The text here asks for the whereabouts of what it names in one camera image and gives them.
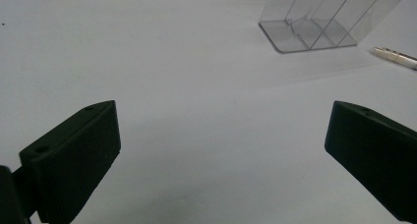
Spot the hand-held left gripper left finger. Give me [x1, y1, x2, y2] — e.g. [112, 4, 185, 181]
[12, 99, 122, 224]

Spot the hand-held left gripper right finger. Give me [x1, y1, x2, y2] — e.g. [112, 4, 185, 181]
[324, 100, 417, 224]

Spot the white pen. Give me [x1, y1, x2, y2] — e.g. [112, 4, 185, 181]
[371, 46, 417, 71]

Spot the clear plastic pen holder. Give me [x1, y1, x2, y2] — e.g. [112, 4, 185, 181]
[258, 0, 413, 54]

